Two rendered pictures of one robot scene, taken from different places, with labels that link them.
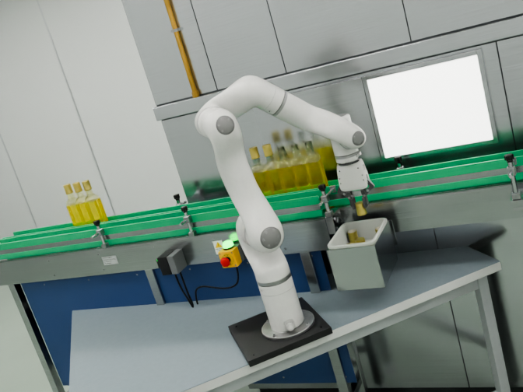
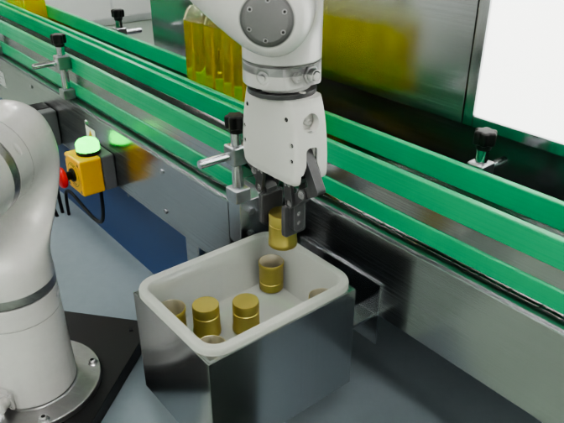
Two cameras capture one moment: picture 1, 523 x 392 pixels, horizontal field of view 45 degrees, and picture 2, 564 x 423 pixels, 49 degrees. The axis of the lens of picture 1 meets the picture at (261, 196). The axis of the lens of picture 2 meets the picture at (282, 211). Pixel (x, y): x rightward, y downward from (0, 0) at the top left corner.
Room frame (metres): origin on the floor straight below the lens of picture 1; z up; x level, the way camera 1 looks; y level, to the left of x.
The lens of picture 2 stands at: (1.53, -0.58, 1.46)
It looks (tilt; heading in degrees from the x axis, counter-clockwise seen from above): 28 degrees down; 23
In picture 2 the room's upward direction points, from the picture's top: straight up
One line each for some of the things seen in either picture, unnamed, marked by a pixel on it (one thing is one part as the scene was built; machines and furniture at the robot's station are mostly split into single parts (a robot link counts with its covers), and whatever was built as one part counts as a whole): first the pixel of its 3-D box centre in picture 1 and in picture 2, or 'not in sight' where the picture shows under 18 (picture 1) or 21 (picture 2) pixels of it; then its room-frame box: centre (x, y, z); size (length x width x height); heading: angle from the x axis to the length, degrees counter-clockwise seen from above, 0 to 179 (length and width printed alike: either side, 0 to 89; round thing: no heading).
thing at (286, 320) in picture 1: (281, 302); (24, 337); (2.03, 0.04, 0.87); 0.19 x 0.19 x 0.18
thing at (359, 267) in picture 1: (365, 251); (263, 330); (2.12, -0.30, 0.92); 0.27 x 0.17 x 0.15; 153
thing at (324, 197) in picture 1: (327, 197); (251, 154); (2.24, -0.23, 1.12); 0.17 x 0.03 x 0.12; 153
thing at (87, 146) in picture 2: (227, 244); (87, 145); (2.38, 0.18, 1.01); 0.04 x 0.04 x 0.03
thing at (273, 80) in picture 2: (348, 156); (283, 71); (2.13, -0.32, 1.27); 0.09 x 0.08 x 0.03; 63
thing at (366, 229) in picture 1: (360, 243); (245, 310); (2.10, -0.29, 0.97); 0.22 x 0.17 x 0.09; 153
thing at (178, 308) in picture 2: not in sight; (172, 321); (2.05, -0.21, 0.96); 0.04 x 0.04 x 0.04
